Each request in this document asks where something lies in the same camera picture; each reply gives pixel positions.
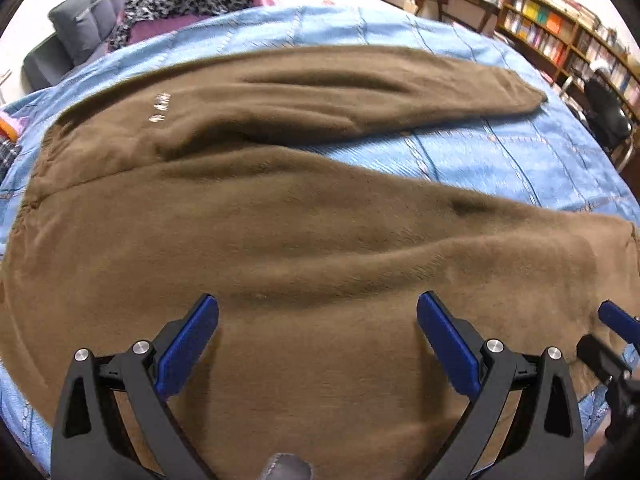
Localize blue checked bedspread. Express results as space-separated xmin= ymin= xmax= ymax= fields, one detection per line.
xmin=1 ymin=0 xmax=639 ymax=479

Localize left gloved hand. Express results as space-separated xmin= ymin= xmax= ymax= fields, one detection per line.
xmin=259 ymin=453 xmax=314 ymax=480

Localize wooden desk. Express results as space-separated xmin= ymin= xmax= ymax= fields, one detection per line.
xmin=414 ymin=0 xmax=500 ymax=34

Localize plaid pillow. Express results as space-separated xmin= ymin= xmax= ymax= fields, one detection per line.
xmin=0 ymin=136 xmax=21 ymax=182

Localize pink quilt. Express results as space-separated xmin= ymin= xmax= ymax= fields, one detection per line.
xmin=125 ymin=0 xmax=277 ymax=46

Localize black office chair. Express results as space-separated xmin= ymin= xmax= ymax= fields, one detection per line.
xmin=559 ymin=62 xmax=634 ymax=174

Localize wooden bookshelf with books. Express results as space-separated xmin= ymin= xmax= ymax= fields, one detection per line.
xmin=496 ymin=0 xmax=639 ymax=124

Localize orange striped cushion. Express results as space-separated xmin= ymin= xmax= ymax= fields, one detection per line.
xmin=0 ymin=110 xmax=23 ymax=143

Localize brown fleece pants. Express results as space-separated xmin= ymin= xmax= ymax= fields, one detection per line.
xmin=1 ymin=46 xmax=639 ymax=479

